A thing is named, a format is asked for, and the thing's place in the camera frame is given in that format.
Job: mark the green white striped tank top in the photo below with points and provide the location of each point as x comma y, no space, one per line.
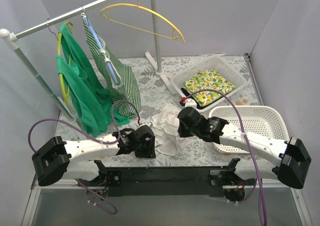
128,90

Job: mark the floral fern patterned tablecloth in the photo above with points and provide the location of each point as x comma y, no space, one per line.
154,95

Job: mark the yellow plastic hanger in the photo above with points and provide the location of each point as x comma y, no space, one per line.
142,18

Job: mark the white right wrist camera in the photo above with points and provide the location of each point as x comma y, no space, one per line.
188,102

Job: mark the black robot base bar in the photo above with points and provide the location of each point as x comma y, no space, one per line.
171,180

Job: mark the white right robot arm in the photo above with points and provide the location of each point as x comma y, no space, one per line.
285,160

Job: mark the light blue plastic hanger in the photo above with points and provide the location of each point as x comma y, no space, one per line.
115,78

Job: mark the lemon print folded cloth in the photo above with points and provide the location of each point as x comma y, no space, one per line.
208,79

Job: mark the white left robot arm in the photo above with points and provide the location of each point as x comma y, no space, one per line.
58,159

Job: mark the white metal clothes rack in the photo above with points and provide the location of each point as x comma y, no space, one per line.
11,39

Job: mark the white oval perforated basket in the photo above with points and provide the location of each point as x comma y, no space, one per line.
258,119

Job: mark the white rectangular plastic basket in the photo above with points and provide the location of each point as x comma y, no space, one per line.
213,62

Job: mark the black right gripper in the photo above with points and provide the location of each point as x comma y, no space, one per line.
186,121

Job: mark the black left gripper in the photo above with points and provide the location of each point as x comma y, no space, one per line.
146,144

